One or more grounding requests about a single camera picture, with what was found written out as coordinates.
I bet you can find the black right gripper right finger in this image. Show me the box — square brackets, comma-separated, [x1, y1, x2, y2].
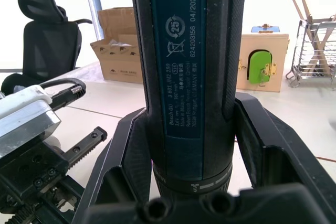
[232, 95, 336, 224]

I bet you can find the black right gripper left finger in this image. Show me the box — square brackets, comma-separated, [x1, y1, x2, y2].
[72, 107, 160, 224]

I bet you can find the black electric screwdriver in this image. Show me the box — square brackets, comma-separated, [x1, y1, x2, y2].
[129, 0, 247, 201]

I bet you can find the open cardboard box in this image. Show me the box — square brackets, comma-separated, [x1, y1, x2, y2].
[90, 7, 144, 84]

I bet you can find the wooden lock box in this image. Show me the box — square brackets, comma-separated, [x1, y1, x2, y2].
[236, 24, 290, 93]

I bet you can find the clear plastic bag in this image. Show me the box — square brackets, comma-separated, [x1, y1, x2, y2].
[107, 39, 127, 48]

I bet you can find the black mesh office chair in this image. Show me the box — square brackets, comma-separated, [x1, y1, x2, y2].
[1, 0, 93, 95]

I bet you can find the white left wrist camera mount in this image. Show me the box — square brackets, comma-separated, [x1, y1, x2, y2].
[0, 84, 62, 161]

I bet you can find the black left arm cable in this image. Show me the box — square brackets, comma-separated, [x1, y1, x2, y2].
[39, 78, 87, 111]

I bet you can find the metal wire rack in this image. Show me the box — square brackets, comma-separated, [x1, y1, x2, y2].
[285, 14, 336, 90]

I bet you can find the grey window frame bar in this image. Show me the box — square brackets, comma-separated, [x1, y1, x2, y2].
[81, 0, 103, 41]

